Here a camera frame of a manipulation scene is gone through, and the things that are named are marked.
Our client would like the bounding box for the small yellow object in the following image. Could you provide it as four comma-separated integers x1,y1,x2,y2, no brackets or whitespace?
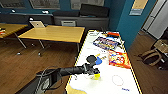
93,73,102,82

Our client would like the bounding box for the yellow-legged gaming table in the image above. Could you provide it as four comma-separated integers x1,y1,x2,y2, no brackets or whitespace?
64,29,144,94

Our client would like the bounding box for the open silver laptop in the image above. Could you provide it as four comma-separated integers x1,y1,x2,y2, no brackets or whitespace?
29,20,46,30

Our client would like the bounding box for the blue round paddle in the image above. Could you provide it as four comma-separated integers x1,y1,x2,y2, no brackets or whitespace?
93,57,104,66

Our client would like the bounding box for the orange snack bag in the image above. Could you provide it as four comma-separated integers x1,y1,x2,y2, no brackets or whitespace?
107,51,132,70

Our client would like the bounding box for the colourful game box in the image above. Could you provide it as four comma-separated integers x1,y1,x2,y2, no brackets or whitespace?
92,36,124,51

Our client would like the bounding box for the white bowl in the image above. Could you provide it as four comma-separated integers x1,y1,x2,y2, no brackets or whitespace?
87,30,101,37

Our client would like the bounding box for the orange flat box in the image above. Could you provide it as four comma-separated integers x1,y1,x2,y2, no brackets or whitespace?
105,31,121,38

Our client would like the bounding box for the long wooden table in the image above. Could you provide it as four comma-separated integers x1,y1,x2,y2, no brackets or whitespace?
0,22,30,45
17,25,86,58

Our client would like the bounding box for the brown backpack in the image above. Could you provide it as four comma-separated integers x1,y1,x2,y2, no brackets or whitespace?
139,48,165,68

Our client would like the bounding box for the cardboard box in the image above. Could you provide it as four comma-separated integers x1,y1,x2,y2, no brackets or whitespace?
152,39,168,55

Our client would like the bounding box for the dark low bench seat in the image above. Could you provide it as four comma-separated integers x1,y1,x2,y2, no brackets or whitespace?
0,13,55,27

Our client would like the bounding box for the red and black object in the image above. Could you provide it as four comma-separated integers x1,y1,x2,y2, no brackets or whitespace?
0,29,6,36

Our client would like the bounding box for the glass wall window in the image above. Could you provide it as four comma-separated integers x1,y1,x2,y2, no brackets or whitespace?
70,0,105,11
0,0,28,10
28,0,62,11

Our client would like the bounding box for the yellow wall sign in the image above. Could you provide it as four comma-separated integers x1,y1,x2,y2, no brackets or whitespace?
128,0,150,17

